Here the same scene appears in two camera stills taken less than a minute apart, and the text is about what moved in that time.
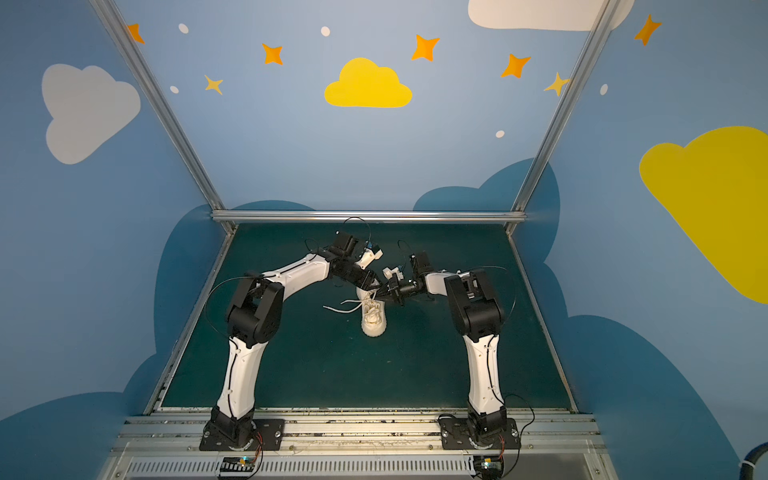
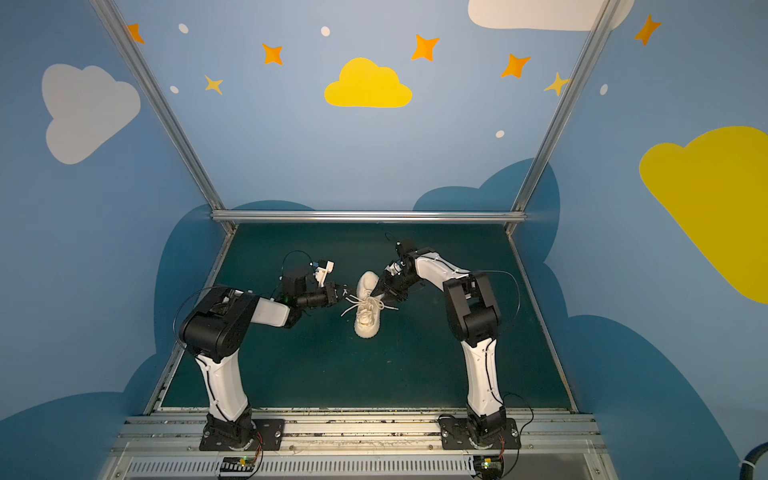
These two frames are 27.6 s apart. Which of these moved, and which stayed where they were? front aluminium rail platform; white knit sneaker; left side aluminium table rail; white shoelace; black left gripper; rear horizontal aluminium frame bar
Moved: white shoelace; black left gripper
Stayed: white knit sneaker; rear horizontal aluminium frame bar; left side aluminium table rail; front aluminium rail platform
